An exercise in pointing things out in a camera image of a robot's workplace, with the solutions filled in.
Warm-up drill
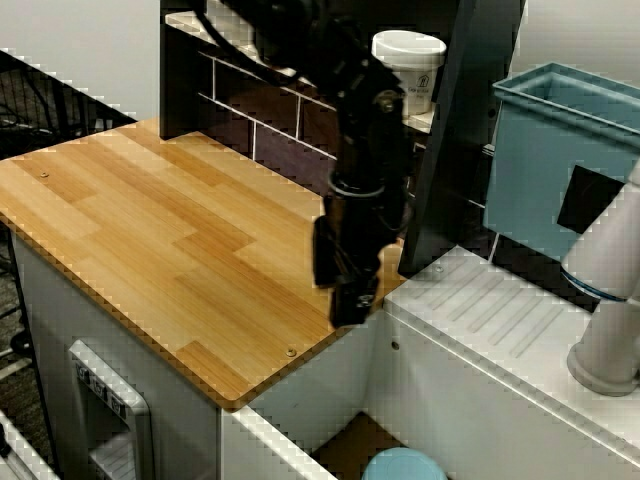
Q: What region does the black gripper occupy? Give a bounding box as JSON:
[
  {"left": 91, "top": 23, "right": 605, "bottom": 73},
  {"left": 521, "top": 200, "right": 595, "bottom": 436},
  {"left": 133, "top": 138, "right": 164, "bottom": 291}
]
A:
[{"left": 312, "top": 187, "right": 414, "bottom": 330}]

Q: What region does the white toy kitchen cabinet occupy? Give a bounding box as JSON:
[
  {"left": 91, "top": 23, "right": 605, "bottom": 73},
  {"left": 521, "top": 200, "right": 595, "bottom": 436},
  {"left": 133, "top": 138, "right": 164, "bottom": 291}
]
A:
[{"left": 9, "top": 219, "right": 640, "bottom": 480}]

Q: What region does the dark tile backsplash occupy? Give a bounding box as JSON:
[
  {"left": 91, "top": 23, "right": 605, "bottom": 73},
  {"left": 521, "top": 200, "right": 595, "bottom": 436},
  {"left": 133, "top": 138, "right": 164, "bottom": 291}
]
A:
[{"left": 196, "top": 47, "right": 489, "bottom": 211}]

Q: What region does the teal plastic bin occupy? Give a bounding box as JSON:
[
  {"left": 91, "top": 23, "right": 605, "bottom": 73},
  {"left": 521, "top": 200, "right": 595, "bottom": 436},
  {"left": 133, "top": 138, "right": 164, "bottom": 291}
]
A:
[{"left": 482, "top": 61, "right": 640, "bottom": 274}]

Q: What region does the grey oven door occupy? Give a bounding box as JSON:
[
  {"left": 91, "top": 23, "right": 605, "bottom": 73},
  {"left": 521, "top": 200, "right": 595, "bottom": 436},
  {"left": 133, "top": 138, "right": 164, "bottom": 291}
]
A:
[{"left": 68, "top": 339, "right": 154, "bottom": 480}]

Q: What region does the dark side panel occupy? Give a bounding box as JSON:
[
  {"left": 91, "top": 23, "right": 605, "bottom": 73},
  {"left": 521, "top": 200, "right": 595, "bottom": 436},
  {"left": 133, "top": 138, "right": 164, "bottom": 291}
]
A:
[{"left": 159, "top": 0, "right": 202, "bottom": 142}]

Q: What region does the black square patch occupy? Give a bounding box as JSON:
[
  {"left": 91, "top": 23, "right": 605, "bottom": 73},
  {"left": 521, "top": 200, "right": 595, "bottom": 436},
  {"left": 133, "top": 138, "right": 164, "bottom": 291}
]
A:
[{"left": 556, "top": 164, "right": 626, "bottom": 236}]

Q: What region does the dark vertical post panel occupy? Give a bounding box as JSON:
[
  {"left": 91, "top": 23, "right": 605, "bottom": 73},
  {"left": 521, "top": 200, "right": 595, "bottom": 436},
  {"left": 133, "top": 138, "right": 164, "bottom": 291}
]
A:
[{"left": 399, "top": 0, "right": 527, "bottom": 276}]

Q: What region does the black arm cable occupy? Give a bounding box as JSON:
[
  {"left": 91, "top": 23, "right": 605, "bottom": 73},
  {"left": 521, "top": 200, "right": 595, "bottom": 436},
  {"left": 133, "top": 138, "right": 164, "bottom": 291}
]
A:
[{"left": 192, "top": 0, "right": 311, "bottom": 89}]

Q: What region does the black wire mesh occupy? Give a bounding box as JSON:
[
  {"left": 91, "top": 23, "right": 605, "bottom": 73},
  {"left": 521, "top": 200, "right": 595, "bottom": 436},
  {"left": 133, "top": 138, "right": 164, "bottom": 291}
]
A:
[{"left": 0, "top": 49, "right": 137, "bottom": 151}]

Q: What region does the silver metal rail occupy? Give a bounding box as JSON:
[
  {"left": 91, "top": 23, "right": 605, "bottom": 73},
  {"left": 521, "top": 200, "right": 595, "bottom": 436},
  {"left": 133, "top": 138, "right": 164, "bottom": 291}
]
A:
[{"left": 0, "top": 409, "right": 59, "bottom": 480}]

